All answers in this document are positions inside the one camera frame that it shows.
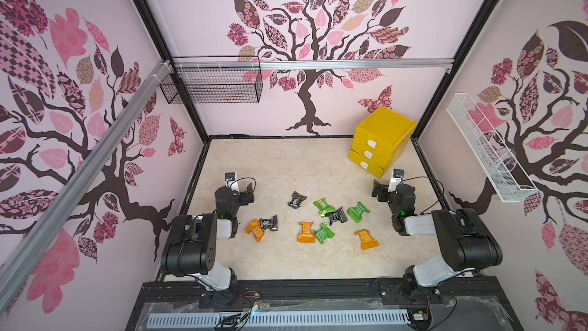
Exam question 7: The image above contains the black cookie packet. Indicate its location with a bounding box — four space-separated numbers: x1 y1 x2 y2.
287 192 307 209
326 208 349 226
259 215 279 232

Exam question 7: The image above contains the yellow plastic drawer cabinet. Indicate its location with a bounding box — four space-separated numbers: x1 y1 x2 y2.
349 107 417 178

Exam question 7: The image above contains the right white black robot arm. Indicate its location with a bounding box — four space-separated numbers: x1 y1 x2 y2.
371 180 503 297

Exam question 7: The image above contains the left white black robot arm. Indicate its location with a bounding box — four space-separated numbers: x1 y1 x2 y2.
161 181 255 291

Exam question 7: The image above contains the orange cookie packet left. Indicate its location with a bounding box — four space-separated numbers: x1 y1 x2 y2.
246 219 264 243

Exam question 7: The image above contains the orange cookie packet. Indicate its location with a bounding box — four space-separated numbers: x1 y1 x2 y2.
354 229 379 251
297 222 316 244
246 219 264 243

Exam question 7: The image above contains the green cookie packet right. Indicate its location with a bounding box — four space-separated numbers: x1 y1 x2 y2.
347 202 371 223

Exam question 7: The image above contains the green cookie packet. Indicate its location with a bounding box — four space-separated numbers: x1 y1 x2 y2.
347 202 371 223
313 222 335 245
313 199 337 218

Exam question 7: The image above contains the orange cookie packet right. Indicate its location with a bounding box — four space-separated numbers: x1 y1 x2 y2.
354 229 379 251

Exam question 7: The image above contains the green cookie packet upper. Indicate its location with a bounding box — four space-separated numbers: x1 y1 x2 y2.
313 199 337 218

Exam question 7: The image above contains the orange cookie packet centre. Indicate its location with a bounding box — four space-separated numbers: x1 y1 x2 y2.
297 222 316 244

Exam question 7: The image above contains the green cookie packet centre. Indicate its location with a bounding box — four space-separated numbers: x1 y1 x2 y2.
313 222 335 245

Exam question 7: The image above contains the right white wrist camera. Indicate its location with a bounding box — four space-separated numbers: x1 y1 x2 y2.
387 169 404 192

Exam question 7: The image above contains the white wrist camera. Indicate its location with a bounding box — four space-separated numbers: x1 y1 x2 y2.
224 172 240 192
387 169 404 192

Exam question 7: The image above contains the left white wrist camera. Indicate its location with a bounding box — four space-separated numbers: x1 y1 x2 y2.
224 172 240 192

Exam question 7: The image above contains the black wire basket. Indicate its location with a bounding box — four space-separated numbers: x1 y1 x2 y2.
160 55 263 105

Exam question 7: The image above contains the white slotted cable duct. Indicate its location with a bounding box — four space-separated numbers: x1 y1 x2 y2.
145 310 410 330

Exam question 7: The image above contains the white wire shelf basket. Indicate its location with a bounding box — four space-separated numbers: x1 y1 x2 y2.
447 93 539 203

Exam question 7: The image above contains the aluminium rail back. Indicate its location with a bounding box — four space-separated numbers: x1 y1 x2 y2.
173 56 454 71

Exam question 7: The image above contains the aluminium rail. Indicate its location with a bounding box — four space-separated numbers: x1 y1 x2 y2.
1 60 172 313
173 56 454 71

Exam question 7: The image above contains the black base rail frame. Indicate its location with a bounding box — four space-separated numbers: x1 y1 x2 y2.
126 276 522 330

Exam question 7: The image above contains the aluminium rail left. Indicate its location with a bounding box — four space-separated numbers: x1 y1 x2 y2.
1 60 172 313

